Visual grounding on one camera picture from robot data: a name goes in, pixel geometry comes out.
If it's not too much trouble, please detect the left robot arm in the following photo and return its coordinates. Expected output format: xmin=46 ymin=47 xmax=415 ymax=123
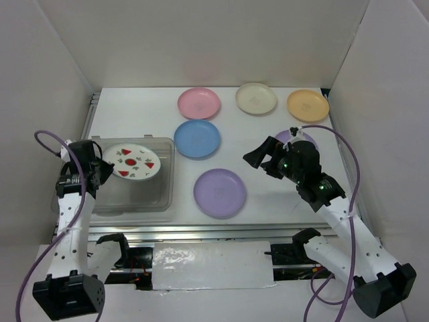
xmin=32 ymin=140 xmax=133 ymax=321

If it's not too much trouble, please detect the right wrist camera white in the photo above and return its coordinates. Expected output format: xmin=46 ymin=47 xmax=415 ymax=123
xmin=283 ymin=127 xmax=306 ymax=150

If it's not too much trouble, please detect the clear plastic bin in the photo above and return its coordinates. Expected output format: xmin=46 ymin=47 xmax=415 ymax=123
xmin=92 ymin=136 xmax=174 ymax=216

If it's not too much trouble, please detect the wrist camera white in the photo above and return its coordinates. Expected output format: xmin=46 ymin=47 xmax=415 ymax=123
xmin=283 ymin=127 xmax=306 ymax=150
xmin=57 ymin=140 xmax=73 ymax=163

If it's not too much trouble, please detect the aluminium frame rail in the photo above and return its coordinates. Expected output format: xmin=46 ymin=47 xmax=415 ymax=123
xmin=80 ymin=90 xmax=363 ymax=242

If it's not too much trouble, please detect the blue plastic plate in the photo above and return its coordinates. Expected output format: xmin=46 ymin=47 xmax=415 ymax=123
xmin=174 ymin=119 xmax=221 ymax=159

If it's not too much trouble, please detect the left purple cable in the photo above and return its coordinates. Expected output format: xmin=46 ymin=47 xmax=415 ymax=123
xmin=15 ymin=129 xmax=105 ymax=322

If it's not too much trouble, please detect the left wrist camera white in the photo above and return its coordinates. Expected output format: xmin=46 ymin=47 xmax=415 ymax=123
xmin=57 ymin=140 xmax=73 ymax=163

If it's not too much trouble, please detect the cream plastic plate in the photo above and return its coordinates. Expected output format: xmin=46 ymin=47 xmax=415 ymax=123
xmin=235 ymin=83 xmax=278 ymax=115

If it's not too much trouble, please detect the purple plate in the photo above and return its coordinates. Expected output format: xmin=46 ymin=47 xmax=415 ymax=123
xmin=275 ymin=129 xmax=318 ymax=149
xmin=193 ymin=168 xmax=247 ymax=219

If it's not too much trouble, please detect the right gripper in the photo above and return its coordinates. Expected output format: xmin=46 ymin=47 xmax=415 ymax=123
xmin=243 ymin=135 xmax=303 ymax=183

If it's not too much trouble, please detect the purple plate front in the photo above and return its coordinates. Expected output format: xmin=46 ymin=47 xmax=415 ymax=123
xmin=193 ymin=168 xmax=247 ymax=219

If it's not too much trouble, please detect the pink plastic plate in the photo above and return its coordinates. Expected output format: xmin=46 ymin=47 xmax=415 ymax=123
xmin=177 ymin=87 xmax=221 ymax=119

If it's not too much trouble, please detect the white foil tape sheet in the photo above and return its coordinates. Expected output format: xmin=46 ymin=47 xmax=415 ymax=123
xmin=151 ymin=241 xmax=275 ymax=290

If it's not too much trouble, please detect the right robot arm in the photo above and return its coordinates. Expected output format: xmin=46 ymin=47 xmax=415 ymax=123
xmin=243 ymin=137 xmax=416 ymax=319

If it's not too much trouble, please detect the watermelon pattern ceramic plate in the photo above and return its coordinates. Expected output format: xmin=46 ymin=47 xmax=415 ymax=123
xmin=103 ymin=143 xmax=162 ymax=181

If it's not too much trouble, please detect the purple plate right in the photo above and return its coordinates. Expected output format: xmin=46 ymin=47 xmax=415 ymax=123
xmin=275 ymin=129 xmax=318 ymax=149

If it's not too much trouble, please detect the orange plastic plate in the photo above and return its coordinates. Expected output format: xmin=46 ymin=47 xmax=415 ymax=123
xmin=286 ymin=89 xmax=330 ymax=123

